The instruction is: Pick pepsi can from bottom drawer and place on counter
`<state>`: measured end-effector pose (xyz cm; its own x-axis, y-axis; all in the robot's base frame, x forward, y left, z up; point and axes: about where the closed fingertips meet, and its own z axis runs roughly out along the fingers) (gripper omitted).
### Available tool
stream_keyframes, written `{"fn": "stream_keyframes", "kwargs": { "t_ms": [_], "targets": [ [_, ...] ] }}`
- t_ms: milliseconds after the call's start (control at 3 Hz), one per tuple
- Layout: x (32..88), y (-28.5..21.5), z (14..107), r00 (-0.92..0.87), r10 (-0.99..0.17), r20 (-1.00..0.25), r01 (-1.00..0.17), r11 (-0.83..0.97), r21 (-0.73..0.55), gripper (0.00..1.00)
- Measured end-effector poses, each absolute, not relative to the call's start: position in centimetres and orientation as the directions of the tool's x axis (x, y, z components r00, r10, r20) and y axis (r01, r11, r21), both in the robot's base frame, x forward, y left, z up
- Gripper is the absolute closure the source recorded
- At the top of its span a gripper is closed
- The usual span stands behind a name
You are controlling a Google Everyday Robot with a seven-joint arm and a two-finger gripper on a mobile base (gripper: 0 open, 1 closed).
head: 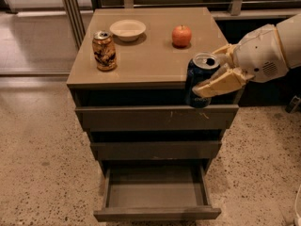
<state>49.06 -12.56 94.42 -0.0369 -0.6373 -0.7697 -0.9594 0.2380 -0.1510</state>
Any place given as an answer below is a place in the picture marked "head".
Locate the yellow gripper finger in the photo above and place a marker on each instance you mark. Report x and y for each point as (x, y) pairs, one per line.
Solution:
(222, 82)
(225, 54)

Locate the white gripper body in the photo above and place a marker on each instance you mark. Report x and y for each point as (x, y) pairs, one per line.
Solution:
(259, 57)

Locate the dark blue pepsi can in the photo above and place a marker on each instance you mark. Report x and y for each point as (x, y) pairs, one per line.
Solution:
(201, 67)

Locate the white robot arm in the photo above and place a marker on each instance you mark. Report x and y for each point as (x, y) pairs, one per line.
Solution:
(289, 33)

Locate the grey top drawer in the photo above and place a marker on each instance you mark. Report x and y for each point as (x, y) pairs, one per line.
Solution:
(155, 118)

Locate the grey drawer cabinet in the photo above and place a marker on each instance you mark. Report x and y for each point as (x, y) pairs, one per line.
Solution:
(151, 71)

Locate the gold patterned drink can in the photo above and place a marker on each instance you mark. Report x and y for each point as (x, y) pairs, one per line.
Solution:
(104, 51)

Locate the grey middle drawer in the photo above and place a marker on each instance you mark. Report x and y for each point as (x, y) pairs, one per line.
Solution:
(156, 150)

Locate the grey open bottom drawer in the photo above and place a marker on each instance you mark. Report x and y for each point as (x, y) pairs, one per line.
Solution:
(156, 193)

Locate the red apple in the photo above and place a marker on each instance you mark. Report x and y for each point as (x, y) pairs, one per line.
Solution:
(181, 36)

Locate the small grey floor device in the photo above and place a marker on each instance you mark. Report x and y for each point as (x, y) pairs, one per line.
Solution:
(293, 104)

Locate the white bowl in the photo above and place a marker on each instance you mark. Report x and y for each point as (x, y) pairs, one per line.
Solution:
(128, 30)

